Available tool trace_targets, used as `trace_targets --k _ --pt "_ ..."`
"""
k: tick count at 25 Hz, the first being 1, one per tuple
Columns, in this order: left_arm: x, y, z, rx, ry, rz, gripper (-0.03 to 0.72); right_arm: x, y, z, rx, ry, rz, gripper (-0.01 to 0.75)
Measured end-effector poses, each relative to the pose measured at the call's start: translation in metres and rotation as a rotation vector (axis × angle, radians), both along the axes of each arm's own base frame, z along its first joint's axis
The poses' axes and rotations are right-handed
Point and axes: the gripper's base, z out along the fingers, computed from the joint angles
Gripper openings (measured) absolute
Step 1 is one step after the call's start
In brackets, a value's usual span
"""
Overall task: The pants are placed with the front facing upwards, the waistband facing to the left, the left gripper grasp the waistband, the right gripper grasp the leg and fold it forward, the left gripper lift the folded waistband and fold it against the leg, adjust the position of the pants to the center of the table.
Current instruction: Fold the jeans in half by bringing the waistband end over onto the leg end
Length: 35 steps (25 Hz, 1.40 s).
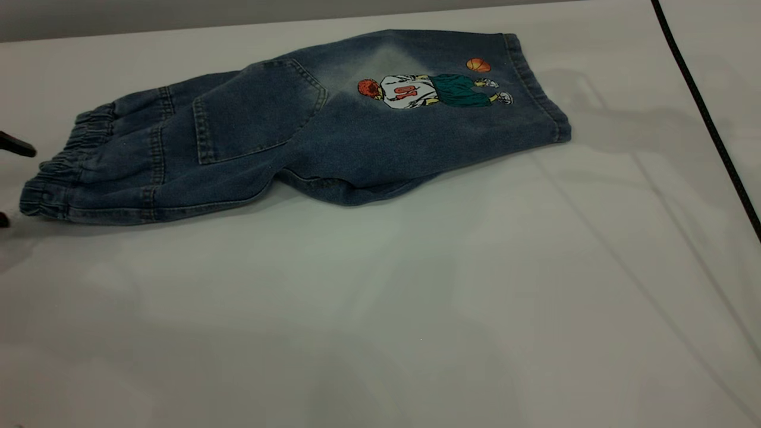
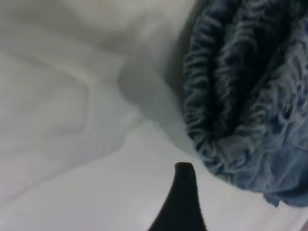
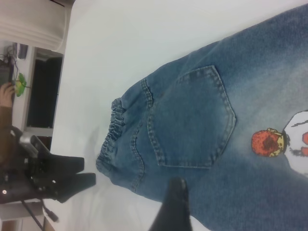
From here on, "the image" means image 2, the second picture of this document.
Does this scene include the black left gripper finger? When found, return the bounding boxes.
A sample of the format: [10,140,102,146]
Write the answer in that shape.
[146,162,207,231]

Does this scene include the blue denim shorts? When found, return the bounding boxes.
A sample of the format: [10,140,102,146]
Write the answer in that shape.
[182,0,308,209]

